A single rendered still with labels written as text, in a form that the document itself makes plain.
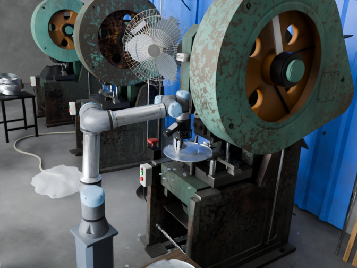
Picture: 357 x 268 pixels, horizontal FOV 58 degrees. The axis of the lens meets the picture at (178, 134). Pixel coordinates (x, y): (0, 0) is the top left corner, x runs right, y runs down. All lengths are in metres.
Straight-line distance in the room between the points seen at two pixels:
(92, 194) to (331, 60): 1.37
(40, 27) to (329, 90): 3.58
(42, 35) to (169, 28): 2.36
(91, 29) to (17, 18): 5.28
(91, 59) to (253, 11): 1.83
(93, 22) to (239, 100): 1.81
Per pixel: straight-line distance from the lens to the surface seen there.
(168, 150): 1.93
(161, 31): 2.54
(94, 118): 1.56
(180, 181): 1.93
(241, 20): 1.34
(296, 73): 1.54
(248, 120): 1.47
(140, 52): 2.63
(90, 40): 2.92
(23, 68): 8.21
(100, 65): 2.97
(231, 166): 1.89
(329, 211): 2.99
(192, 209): 1.78
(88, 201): 1.68
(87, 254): 1.82
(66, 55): 4.67
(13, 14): 8.11
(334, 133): 2.80
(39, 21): 4.56
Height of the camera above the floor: 1.51
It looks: 19 degrees down
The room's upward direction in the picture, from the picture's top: 3 degrees clockwise
